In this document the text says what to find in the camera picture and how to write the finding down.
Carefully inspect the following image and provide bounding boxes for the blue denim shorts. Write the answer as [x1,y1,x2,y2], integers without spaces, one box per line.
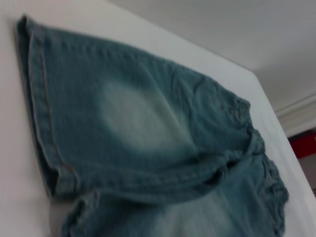
[16,15,290,237]

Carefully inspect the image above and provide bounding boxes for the red background object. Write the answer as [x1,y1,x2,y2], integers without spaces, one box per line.
[287,131,316,161]

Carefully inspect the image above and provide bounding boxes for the white wall moulding strip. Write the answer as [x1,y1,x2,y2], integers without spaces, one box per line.
[275,95,316,138]

